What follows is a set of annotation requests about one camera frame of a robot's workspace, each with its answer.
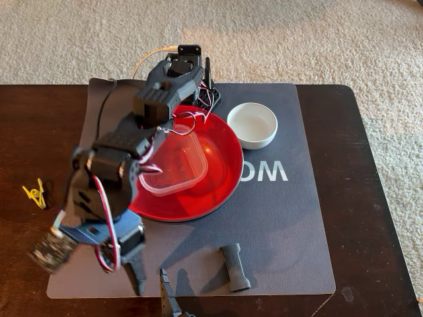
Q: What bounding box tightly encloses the small white bowl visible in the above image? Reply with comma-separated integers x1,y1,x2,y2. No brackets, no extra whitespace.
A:
226,102,278,151

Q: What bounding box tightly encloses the black dumbbell shaped part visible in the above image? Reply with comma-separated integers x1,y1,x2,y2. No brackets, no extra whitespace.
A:
219,243,252,294

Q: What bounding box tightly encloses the large red bowl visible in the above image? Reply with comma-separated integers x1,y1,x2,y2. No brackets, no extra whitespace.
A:
127,104,245,223

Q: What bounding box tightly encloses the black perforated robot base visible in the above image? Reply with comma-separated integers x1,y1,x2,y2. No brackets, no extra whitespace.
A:
165,44,221,112

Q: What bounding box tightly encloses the red white wrist servo cable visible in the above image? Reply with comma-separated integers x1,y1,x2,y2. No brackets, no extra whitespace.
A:
91,174,122,273

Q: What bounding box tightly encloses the red white shoulder servo cable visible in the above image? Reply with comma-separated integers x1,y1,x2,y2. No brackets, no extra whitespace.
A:
157,82,217,137

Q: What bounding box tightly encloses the small wrist board camera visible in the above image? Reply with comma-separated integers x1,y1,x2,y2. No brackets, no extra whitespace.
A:
28,229,79,275

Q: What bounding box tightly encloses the black gripper blue servo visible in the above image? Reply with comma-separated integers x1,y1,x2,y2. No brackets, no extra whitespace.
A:
54,207,149,297

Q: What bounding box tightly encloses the clear plastic square container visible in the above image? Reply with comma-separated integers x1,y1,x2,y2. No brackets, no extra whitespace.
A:
137,123,209,198

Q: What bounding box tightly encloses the yellow wire clip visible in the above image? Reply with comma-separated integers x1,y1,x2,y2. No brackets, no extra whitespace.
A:
21,178,47,210

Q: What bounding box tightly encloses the white cable on carpet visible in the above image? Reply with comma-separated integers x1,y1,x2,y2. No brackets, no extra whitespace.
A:
132,45,181,80

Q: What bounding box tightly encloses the grey mouse mat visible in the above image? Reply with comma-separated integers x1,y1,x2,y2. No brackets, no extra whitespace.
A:
46,77,336,299

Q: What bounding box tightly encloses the thin black camera cable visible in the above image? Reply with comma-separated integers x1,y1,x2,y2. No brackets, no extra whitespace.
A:
95,78,118,141

